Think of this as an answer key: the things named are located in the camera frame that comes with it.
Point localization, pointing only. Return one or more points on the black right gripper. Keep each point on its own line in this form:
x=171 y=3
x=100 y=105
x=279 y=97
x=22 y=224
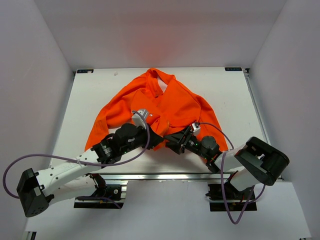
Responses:
x=177 y=141

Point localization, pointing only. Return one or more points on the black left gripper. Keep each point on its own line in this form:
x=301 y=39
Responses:
x=154 y=140

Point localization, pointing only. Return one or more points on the orange jacket with pink lining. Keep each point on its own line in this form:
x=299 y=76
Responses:
x=170 y=104

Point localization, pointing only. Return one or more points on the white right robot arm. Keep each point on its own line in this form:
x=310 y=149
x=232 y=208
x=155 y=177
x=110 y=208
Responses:
x=260 y=162

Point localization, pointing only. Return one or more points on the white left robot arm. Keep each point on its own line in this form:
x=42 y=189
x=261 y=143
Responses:
x=38 y=190

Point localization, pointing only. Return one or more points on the right blue table label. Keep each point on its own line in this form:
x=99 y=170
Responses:
x=233 y=69

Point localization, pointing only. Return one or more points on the blue table label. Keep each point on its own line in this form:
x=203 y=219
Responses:
x=85 y=71
x=233 y=69

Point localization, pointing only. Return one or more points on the left blue table label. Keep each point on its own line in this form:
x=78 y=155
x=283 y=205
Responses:
x=85 y=71

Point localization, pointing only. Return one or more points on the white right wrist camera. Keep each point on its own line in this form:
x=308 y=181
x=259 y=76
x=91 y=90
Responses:
x=195 y=128

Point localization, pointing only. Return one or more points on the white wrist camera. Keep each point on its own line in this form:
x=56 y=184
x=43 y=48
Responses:
x=139 y=117
x=195 y=128

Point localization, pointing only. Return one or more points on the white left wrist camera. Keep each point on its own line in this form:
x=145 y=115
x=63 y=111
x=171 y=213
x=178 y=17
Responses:
x=139 y=117

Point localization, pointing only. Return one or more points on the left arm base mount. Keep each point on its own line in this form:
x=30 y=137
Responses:
x=105 y=196

